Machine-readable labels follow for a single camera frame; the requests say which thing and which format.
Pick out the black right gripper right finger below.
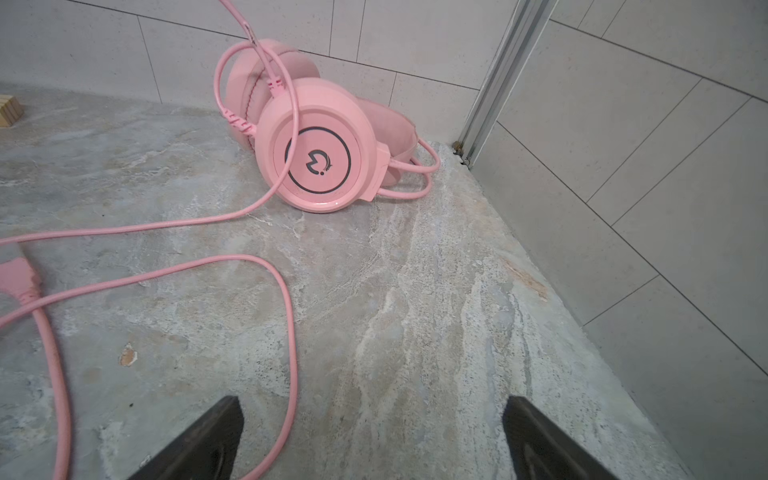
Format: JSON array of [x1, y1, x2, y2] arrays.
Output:
[[502, 396, 617, 480]]

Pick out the pink headphones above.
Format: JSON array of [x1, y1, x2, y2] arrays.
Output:
[[214, 40, 441, 213]]

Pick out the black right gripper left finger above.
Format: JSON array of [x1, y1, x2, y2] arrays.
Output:
[[129, 395, 244, 480]]

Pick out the ridged wooden block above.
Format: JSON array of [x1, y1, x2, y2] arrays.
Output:
[[0, 94, 24, 128]]

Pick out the pink headphone cable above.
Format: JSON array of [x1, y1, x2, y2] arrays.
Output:
[[0, 0, 301, 480]]

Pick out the right metal corner post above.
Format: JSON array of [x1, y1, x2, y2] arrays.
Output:
[[452, 0, 558, 169]]

